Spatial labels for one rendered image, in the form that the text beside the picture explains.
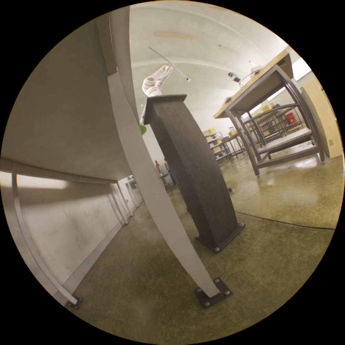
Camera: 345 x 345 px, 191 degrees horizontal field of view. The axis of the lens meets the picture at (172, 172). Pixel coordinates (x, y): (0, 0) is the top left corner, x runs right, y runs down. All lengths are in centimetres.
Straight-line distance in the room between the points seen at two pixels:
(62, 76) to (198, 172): 66
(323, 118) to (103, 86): 151
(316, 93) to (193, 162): 130
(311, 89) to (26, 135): 186
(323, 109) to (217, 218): 131
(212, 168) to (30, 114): 86
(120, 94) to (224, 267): 69
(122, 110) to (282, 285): 66
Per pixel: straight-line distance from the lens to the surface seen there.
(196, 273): 29
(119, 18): 43
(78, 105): 54
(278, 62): 128
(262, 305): 46
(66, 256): 105
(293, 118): 818
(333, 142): 135
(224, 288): 48
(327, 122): 131
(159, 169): 545
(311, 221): 66
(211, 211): 49
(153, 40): 408
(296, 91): 119
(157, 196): 17
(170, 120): 51
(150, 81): 82
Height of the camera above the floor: 45
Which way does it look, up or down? 2 degrees up
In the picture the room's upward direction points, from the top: 24 degrees counter-clockwise
